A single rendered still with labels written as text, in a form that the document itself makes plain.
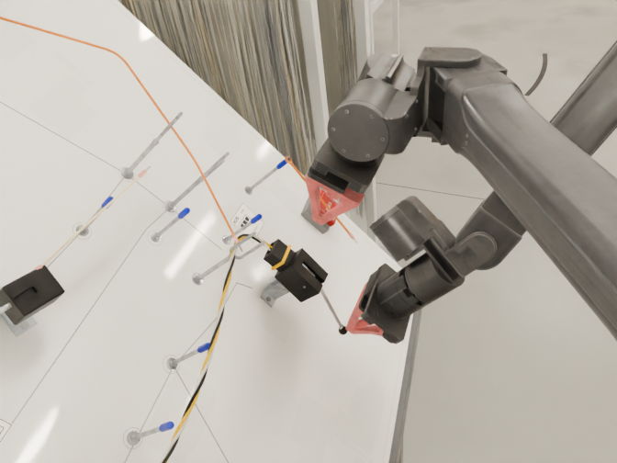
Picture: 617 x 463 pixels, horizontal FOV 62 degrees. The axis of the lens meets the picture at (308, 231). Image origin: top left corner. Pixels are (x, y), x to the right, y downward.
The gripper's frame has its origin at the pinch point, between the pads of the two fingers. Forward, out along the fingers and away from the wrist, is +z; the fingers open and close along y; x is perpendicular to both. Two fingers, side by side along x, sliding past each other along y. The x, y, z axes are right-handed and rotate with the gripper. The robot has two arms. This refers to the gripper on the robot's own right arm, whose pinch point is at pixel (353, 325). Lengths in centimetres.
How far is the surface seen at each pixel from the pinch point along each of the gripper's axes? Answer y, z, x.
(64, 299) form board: 21.7, 1.7, -32.9
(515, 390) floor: -71, 55, 92
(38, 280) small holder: 25.4, -6.0, -34.9
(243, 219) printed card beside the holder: -6.6, 3.5, -22.2
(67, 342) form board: 25.2, 2.1, -29.7
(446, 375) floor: -71, 70, 74
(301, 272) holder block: 1.7, -4.0, -12.0
